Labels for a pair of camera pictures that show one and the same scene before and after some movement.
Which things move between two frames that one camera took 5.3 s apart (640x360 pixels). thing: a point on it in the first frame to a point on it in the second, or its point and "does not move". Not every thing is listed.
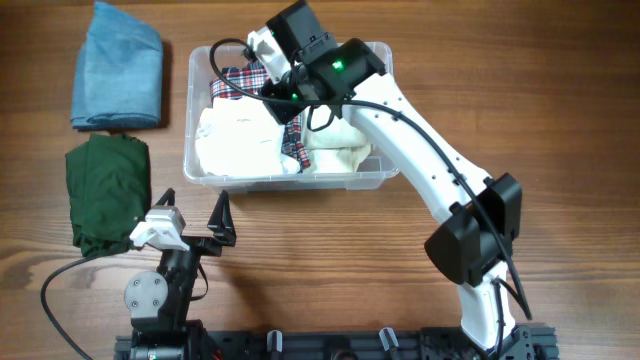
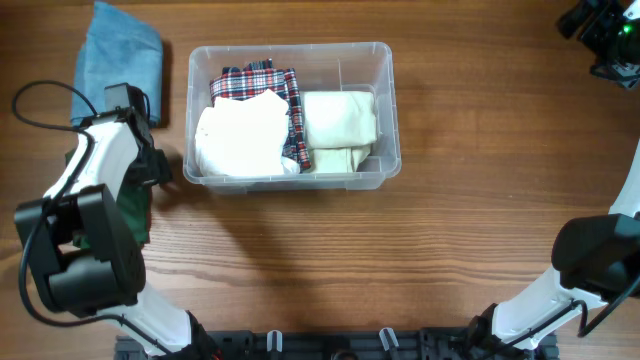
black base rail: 523,343 does not move
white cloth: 239,136 does not move
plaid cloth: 246,82 does not move
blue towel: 118,76 does not move
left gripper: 221,222 to 160,171
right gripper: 285,111 to 577,18
